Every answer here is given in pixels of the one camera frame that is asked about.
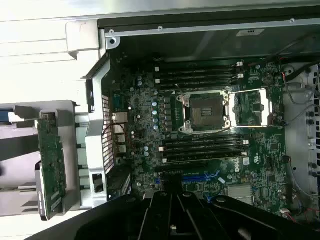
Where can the silver rear port block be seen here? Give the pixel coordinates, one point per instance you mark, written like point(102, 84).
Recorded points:
point(119, 117)
point(121, 149)
point(119, 129)
point(120, 140)

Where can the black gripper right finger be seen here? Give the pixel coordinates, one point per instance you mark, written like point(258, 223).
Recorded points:
point(195, 220)

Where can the CPU socket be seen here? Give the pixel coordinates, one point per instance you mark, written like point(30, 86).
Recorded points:
point(205, 111)

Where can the grey metal PC case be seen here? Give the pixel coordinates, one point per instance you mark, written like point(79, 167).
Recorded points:
point(96, 130)

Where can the green motherboard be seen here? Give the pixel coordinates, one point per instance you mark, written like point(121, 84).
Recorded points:
point(265, 150)

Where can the grey parts rack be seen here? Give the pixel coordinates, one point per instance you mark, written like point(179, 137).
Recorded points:
point(70, 150)

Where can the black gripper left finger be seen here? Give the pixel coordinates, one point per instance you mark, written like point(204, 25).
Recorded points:
point(155, 215)

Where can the blue-top capacitor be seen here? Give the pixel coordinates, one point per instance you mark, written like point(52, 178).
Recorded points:
point(139, 78)
point(146, 154)
point(146, 148)
point(155, 112)
point(139, 84)
point(155, 120)
point(154, 103)
point(156, 127)

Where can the silver chipset heatsink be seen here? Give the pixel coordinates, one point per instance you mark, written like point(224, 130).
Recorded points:
point(239, 193)

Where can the blue expansion slot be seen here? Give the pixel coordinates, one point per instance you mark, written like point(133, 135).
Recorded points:
point(195, 179)

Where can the white plastic corner block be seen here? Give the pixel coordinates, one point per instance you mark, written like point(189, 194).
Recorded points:
point(82, 37)

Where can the round coin cell battery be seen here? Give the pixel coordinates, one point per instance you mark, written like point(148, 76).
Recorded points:
point(269, 78)

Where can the white label sticker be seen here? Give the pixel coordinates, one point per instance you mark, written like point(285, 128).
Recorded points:
point(250, 32)

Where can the silver socket cover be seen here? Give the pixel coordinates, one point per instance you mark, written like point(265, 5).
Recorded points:
point(265, 110)

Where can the blue plastic piece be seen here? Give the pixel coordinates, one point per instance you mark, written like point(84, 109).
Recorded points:
point(6, 115)

